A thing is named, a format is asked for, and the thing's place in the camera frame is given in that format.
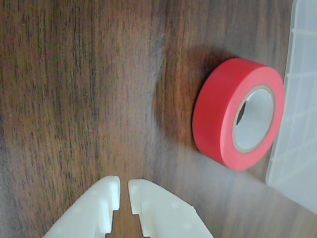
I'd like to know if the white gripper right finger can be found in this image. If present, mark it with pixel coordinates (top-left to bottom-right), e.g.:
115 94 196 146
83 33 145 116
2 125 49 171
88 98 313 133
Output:
128 178 215 238

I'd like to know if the clear plastic storage box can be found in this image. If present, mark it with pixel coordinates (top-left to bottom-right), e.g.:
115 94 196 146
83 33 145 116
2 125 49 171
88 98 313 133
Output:
264 0 317 216

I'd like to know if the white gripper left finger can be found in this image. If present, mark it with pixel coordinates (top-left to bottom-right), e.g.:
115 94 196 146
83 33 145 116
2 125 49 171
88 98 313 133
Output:
43 175 122 238

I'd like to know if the red tape roll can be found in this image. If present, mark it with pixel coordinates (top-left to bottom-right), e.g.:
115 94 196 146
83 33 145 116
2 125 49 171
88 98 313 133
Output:
192 58 285 172

